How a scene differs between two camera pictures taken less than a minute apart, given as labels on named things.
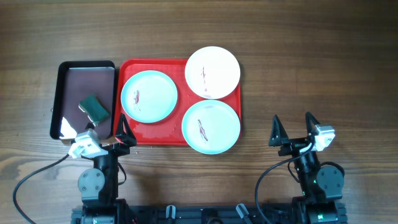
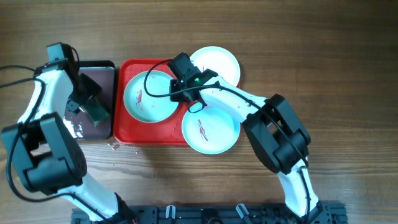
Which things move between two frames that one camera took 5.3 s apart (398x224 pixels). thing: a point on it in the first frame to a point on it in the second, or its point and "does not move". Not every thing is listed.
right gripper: [294, 145] to [175, 96]
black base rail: [222, 214] does not move
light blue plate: [149, 96] does not move
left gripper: [127, 137] to [94, 89]
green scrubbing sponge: [94, 109] does not move
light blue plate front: [211, 127] does not move
